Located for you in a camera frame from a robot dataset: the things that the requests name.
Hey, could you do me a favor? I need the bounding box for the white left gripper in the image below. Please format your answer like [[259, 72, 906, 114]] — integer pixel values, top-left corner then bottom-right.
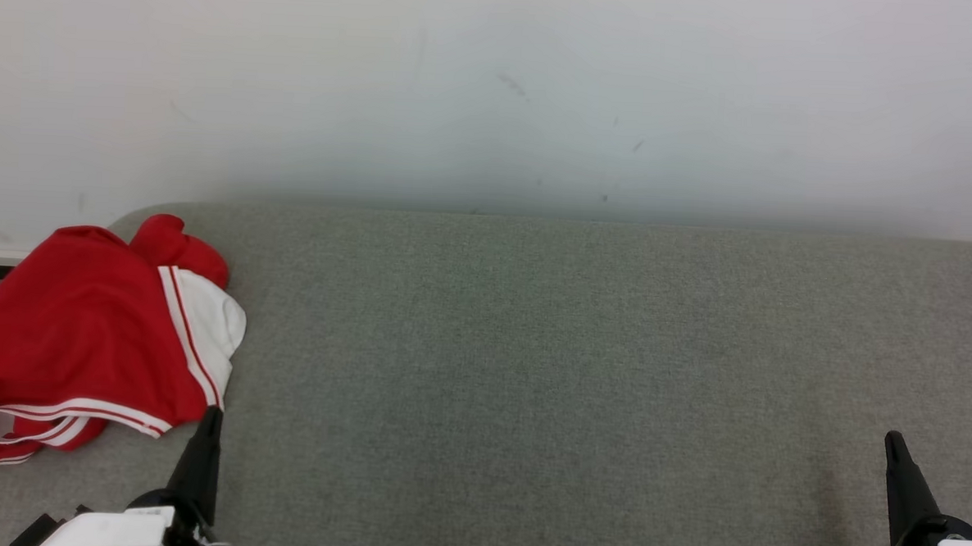
[[35, 399, 243, 546]]

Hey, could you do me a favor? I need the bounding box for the red shirt with white sleeves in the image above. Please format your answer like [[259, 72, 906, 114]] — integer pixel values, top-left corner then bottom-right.
[[0, 221, 251, 493]]

